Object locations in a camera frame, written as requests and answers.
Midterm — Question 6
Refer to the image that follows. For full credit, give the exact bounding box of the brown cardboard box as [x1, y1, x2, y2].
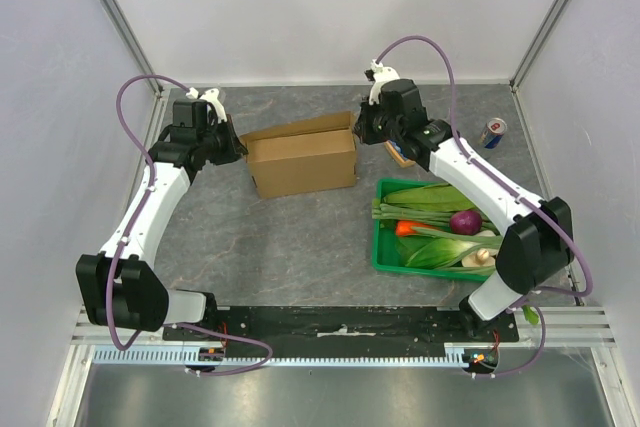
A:
[240, 111, 357, 199]

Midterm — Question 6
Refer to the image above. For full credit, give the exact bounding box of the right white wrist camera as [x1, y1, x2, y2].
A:
[365, 59, 399, 105]

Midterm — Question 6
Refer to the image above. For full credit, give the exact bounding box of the purple onion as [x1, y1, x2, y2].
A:
[449, 210, 483, 236]

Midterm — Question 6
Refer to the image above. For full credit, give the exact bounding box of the orange blue rectangular box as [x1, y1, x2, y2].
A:
[384, 141, 415, 168]

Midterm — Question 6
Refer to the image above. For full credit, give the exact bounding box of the right aluminium frame post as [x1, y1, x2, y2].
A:
[509, 0, 571, 94]

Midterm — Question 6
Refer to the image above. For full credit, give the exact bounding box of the green plastic tray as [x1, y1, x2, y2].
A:
[372, 177, 536, 283]

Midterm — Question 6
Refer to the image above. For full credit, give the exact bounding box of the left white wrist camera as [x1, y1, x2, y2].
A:
[186, 87, 227, 122]

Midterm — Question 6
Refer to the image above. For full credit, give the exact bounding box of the beige mushroom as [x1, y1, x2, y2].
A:
[461, 230, 502, 268]

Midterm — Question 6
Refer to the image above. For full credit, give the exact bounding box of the blue silver drink can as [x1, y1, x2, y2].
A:
[479, 117, 507, 149]

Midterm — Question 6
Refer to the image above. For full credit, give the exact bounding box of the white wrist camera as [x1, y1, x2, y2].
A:
[186, 87, 227, 122]
[365, 59, 399, 105]

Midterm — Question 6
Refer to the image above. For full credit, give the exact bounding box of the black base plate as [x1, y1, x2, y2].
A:
[162, 305, 519, 348]

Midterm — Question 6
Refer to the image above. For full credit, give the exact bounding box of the leafy green vegetable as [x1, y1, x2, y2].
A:
[382, 181, 504, 276]

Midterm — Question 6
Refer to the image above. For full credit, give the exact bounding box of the aluminium front rail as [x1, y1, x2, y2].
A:
[70, 306, 616, 348]

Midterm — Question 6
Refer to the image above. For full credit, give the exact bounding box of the grey slotted cable duct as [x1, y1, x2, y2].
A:
[92, 346, 494, 368]

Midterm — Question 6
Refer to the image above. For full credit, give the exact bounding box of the left aluminium frame post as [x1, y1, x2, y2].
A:
[99, 0, 154, 74]

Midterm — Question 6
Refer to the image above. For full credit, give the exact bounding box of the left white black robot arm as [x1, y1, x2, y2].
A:
[76, 88, 247, 340]

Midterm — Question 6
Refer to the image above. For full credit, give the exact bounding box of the orange carrot piece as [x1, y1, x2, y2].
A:
[395, 220, 427, 237]

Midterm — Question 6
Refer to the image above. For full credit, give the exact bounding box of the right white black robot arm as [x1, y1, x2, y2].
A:
[354, 79, 574, 341]

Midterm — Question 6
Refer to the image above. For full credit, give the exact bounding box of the aluminium frame post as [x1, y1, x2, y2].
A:
[509, 0, 571, 94]
[99, 0, 154, 74]

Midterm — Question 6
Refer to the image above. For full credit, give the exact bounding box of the green bean bundle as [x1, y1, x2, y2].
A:
[371, 199, 452, 231]

